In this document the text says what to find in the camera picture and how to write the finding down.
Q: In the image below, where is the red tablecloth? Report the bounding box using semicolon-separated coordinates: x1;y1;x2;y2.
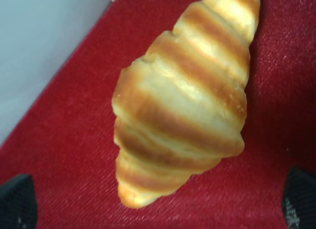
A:
0;0;316;229

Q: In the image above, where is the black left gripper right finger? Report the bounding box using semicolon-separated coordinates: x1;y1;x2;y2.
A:
282;167;316;229

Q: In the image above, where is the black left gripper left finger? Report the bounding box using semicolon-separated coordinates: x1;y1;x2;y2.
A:
0;174;38;229

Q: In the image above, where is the toy croissant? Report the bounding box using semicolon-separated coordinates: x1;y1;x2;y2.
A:
112;0;261;208

